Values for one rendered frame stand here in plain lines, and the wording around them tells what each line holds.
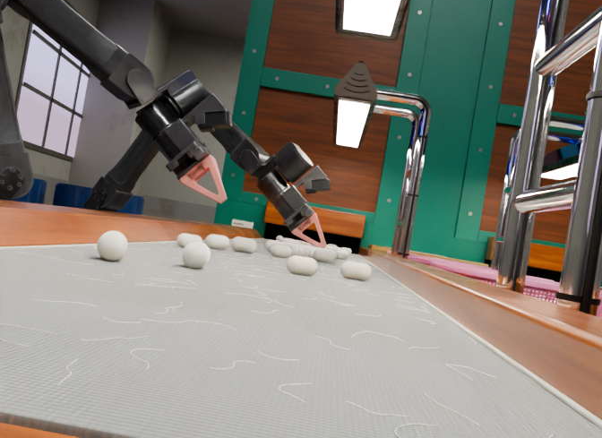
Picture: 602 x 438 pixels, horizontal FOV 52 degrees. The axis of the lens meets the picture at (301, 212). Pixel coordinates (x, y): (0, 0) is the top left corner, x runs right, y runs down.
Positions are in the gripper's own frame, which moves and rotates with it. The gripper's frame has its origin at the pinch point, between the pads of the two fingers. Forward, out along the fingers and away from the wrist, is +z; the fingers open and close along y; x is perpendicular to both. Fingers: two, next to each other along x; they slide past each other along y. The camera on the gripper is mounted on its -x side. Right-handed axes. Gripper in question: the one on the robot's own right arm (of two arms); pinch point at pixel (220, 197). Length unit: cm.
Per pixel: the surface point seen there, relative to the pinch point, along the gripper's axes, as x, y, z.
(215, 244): 2.4, -22.5, 7.8
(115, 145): 105, 567, -208
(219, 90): -23, 681, -212
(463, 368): -11, -80, 24
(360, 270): -10.1, -37.2, 21.7
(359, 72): -33.8, 9.6, -2.6
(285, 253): -3.4, -14.9, 14.6
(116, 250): 2, -63, 8
